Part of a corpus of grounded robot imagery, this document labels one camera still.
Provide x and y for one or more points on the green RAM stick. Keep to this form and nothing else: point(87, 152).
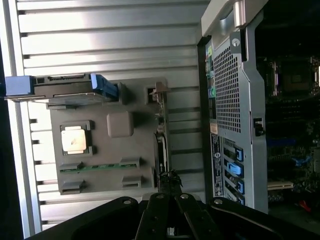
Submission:
point(105, 167)

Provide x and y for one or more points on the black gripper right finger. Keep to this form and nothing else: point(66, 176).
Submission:
point(190, 215)

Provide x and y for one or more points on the hard disk with blue carrier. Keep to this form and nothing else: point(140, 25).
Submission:
point(62, 86)

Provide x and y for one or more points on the CPU socket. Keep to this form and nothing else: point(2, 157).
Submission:
point(297, 80)

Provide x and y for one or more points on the long blue expansion slot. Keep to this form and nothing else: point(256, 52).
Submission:
point(280, 143)

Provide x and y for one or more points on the green motherboard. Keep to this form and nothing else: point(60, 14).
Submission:
point(287, 120)

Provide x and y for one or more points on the silver CPU chip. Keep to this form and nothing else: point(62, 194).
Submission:
point(73, 140)

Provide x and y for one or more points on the grey plastic parts rack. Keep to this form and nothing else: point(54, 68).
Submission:
point(120, 155)

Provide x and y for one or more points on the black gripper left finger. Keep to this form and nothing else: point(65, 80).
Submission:
point(152, 215)

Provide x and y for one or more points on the white expansion slot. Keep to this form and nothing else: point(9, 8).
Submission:
point(280, 186)

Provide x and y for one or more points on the open black PC case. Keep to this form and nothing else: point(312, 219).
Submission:
point(247, 100)

